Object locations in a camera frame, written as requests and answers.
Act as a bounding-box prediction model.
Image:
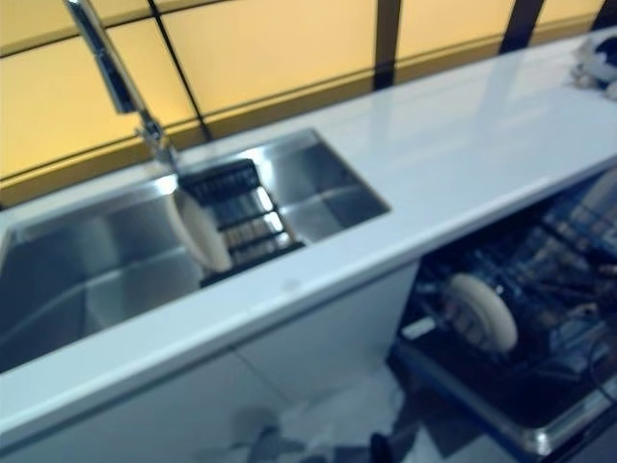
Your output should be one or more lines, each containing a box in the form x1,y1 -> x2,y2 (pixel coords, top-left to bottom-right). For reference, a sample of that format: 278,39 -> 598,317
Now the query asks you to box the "wire dishwasher rack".
414,192 -> 617,387

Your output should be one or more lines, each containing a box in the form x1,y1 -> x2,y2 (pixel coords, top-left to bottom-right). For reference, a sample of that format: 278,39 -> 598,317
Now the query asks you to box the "white handheld device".
571,41 -> 609,93

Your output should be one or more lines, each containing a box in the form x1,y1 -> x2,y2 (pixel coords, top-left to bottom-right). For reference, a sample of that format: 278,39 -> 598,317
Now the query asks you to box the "stainless steel sink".
0,127 -> 392,375

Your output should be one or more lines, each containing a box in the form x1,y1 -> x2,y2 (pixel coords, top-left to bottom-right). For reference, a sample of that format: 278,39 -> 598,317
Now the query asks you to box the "black dish drying rack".
180,157 -> 308,288

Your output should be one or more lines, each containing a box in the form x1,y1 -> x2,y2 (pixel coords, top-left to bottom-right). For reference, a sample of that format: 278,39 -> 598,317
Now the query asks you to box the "white cabinet door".
233,262 -> 420,406
0,349 -> 300,463

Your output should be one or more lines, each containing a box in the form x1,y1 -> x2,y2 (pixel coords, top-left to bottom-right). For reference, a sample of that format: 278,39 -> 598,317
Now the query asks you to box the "chrome gooseneck faucet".
65,0 -> 183,171

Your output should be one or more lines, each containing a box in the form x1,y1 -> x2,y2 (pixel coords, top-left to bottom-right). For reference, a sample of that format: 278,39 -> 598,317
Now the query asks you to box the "deep cream plate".
444,272 -> 520,354

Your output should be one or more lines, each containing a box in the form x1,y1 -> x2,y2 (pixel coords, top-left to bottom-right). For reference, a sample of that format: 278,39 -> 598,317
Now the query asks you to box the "dishwasher with open door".
385,168 -> 617,463

